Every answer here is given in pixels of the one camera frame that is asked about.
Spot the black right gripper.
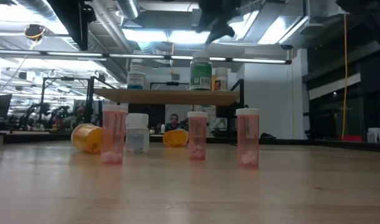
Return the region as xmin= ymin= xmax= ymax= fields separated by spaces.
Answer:
xmin=196 ymin=0 xmax=242 ymax=45

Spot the large green-label bottle white cap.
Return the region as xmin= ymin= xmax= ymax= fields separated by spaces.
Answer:
xmin=189 ymin=51 xmax=213 ymax=91

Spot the small white bottle red label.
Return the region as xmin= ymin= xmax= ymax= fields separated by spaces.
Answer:
xmin=214 ymin=67 xmax=229 ymax=91

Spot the white bottle with blue label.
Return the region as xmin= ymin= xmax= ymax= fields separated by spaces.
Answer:
xmin=126 ymin=64 xmax=146 ymax=90

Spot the pink pill bottle white cap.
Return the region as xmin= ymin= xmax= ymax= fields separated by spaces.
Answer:
xmin=235 ymin=108 xmax=261 ymax=169
xmin=187 ymin=111 xmax=209 ymax=161
xmin=100 ymin=105 xmax=129 ymax=165

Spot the clear bottle with white cap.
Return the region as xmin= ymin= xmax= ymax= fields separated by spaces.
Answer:
xmin=125 ymin=113 xmax=150 ymax=155

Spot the large orange pill bottle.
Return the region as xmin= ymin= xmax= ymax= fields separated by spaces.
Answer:
xmin=70 ymin=123 xmax=103 ymax=155

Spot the wooden shelf with black legs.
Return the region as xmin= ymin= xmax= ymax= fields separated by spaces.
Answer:
xmin=83 ymin=76 xmax=245 ymax=144

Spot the long ceiling light bar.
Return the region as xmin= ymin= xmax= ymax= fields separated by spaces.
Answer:
xmin=0 ymin=49 xmax=292 ymax=65

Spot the person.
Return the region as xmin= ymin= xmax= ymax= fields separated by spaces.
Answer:
xmin=164 ymin=113 xmax=186 ymax=132
xmin=73 ymin=105 xmax=88 ymax=125

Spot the red floor object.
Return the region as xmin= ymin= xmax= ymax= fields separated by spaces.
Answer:
xmin=342 ymin=134 xmax=364 ymax=142

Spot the black metal rack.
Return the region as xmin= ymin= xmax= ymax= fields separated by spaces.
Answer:
xmin=39 ymin=76 xmax=91 ymax=122

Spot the black monitor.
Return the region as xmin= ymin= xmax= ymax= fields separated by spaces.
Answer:
xmin=0 ymin=93 xmax=12 ymax=131

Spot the silver air duct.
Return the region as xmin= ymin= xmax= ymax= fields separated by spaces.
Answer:
xmin=90 ymin=0 xmax=141 ymax=52

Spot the hanging yellow cable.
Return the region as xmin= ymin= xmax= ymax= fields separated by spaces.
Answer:
xmin=341 ymin=14 xmax=348 ymax=140

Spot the black aluminium table frame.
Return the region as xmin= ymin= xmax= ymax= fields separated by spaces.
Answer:
xmin=0 ymin=130 xmax=380 ymax=153

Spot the ceiling cable reel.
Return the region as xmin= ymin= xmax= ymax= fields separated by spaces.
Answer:
xmin=24 ymin=24 xmax=47 ymax=43

